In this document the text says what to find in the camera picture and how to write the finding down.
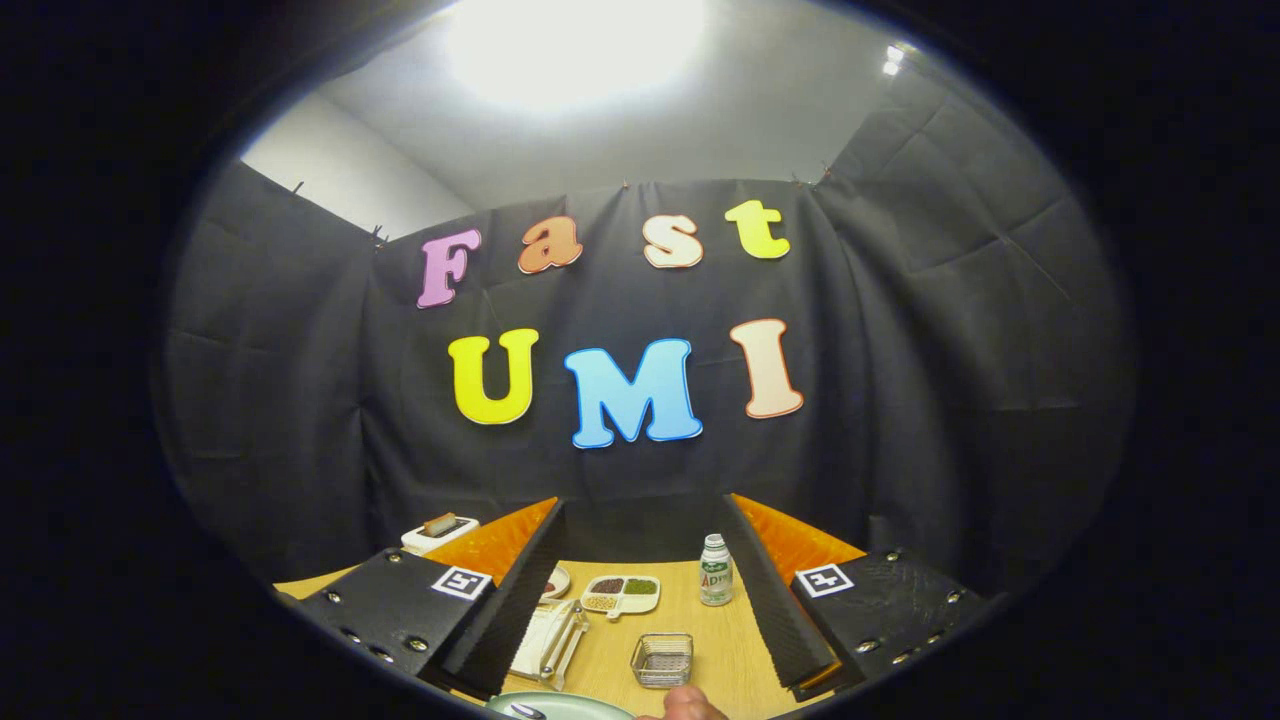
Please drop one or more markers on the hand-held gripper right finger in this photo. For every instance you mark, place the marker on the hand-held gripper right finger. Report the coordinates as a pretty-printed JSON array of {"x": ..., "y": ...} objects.
[{"x": 778, "y": 605}]

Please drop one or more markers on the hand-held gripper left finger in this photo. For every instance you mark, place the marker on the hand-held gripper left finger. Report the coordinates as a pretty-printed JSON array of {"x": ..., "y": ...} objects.
[{"x": 510, "y": 605}]

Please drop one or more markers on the pale green plate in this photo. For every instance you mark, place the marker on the pale green plate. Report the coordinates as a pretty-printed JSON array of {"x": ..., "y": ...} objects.
[{"x": 580, "y": 708}]

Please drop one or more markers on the beige round plate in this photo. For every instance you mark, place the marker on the beige round plate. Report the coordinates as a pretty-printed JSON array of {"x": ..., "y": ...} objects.
[{"x": 560, "y": 585}]

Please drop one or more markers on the white drip tray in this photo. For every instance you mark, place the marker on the white drip tray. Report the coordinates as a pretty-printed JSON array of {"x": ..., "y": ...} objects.
[{"x": 535, "y": 640}]

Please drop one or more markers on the white drink bottle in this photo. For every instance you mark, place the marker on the white drink bottle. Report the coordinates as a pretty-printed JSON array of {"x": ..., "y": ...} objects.
[{"x": 716, "y": 575}]

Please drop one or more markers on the pile of yellow soybeans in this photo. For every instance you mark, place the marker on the pile of yellow soybeans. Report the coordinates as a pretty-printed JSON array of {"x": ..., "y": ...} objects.
[{"x": 601, "y": 603}]

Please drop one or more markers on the pile of dark red beans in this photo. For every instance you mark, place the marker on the pile of dark red beans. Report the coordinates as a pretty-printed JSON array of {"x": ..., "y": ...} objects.
[{"x": 608, "y": 586}]

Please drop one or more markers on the brown toast slice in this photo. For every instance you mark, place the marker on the brown toast slice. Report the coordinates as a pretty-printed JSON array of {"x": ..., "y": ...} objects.
[{"x": 440, "y": 524}]

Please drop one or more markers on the white toaster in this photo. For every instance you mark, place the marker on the white toaster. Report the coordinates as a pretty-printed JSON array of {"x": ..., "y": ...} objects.
[{"x": 412, "y": 545}]

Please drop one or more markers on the white divided tray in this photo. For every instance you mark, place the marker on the white divided tray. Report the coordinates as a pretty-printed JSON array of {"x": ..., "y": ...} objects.
[{"x": 640, "y": 603}]

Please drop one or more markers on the pile of green beans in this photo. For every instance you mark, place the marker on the pile of green beans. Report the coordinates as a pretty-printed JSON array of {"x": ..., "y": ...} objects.
[{"x": 641, "y": 587}]

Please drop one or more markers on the black backdrop cloth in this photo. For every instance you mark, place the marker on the black backdrop cloth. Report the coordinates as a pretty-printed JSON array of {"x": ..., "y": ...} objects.
[{"x": 900, "y": 400}]

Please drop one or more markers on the small ceiling spotlight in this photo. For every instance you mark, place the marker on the small ceiling spotlight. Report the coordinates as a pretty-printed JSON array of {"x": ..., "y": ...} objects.
[{"x": 891, "y": 62}]

